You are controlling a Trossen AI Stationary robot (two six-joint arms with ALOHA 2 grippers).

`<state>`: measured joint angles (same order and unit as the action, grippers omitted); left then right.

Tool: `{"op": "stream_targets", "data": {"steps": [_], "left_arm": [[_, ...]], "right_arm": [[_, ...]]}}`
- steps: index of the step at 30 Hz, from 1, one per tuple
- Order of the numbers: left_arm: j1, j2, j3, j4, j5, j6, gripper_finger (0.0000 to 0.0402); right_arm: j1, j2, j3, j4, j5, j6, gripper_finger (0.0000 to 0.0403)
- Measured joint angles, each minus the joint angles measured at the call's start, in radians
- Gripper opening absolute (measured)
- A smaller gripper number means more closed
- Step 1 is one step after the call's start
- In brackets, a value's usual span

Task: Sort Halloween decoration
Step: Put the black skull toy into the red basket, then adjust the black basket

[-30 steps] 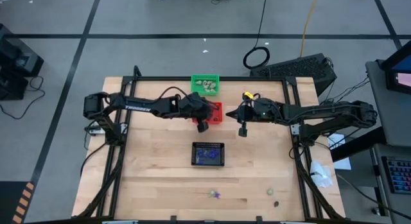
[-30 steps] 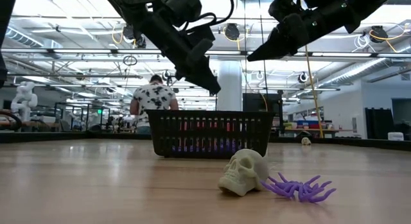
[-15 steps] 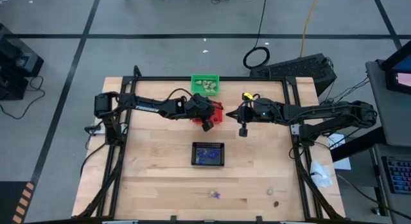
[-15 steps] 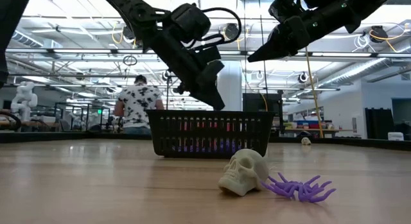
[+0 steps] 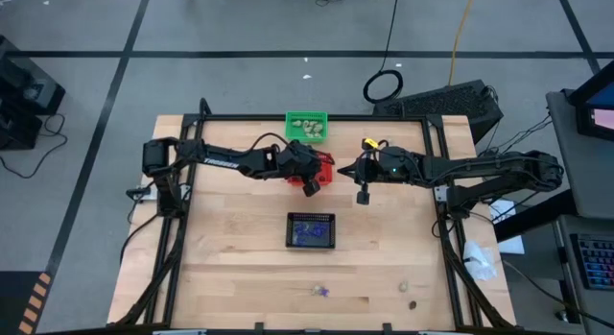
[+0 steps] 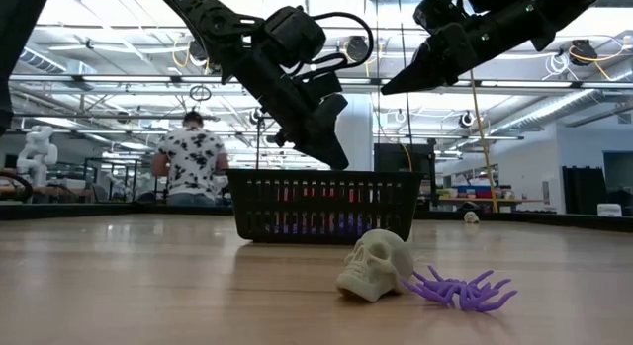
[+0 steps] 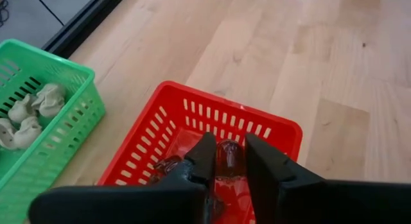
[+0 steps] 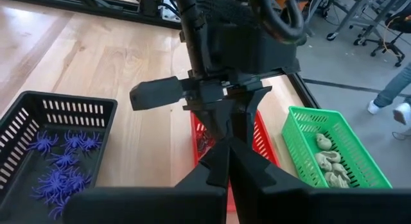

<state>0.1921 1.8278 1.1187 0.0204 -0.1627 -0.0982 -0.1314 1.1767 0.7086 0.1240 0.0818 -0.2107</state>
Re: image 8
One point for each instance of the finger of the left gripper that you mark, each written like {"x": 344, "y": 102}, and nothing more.
{"x": 215, "y": 121}
{"x": 250, "y": 108}

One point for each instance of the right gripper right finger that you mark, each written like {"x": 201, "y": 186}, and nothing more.
{"x": 250, "y": 172}

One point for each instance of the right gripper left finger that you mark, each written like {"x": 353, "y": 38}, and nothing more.
{"x": 215, "y": 166}

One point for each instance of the dark brown translucent skull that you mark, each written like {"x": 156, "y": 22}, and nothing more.
{"x": 204, "y": 143}

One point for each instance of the beige plastic skull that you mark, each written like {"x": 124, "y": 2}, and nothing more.
{"x": 322, "y": 165}
{"x": 340, "y": 171}
{"x": 332, "y": 156}
{"x": 334, "y": 181}
{"x": 323, "y": 142}

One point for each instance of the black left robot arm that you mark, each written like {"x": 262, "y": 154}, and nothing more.
{"x": 224, "y": 9}

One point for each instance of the red plastic basket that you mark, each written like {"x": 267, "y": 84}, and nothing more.
{"x": 193, "y": 137}

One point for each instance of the green plastic basket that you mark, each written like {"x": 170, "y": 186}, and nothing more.
{"x": 314, "y": 109}

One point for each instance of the black plastic basket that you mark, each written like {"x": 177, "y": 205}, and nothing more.
{"x": 64, "y": 97}

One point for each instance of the person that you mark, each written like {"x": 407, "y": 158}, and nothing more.
{"x": 390, "y": 89}

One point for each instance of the black office chair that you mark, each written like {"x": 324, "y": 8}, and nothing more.
{"x": 399, "y": 23}

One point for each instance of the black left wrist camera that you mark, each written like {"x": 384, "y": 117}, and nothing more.
{"x": 257, "y": 54}

